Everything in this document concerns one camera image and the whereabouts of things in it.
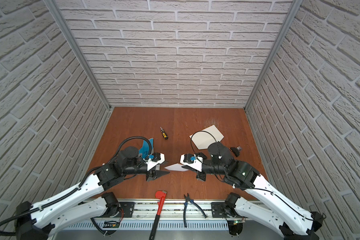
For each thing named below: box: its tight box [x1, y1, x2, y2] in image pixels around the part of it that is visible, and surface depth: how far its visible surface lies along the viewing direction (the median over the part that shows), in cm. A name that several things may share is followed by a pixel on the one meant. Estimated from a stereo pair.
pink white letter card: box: [164, 163, 189, 172], surface depth 64 cm
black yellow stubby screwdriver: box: [160, 126, 169, 140], surface depth 102 cm
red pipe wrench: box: [149, 190, 168, 240], surface depth 76 cm
